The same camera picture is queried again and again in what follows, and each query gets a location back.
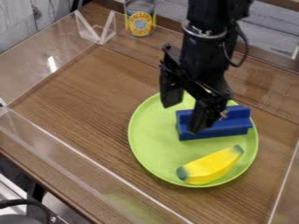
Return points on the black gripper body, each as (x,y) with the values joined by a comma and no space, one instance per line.
(202,60)

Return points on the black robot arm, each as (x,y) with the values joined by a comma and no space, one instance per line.
(212,15)

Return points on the green round plate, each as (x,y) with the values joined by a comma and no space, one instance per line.
(162,153)

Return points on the blue plastic block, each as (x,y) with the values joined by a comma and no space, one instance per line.
(234,125)

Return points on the clear acrylic enclosure wall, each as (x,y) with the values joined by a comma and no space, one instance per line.
(90,187)

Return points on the yellow toy banana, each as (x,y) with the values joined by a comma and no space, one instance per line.
(211,167)

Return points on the clear acrylic corner bracket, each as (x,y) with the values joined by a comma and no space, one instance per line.
(95,33)

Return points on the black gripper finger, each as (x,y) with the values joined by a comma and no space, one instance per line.
(171,90)
(208,110)

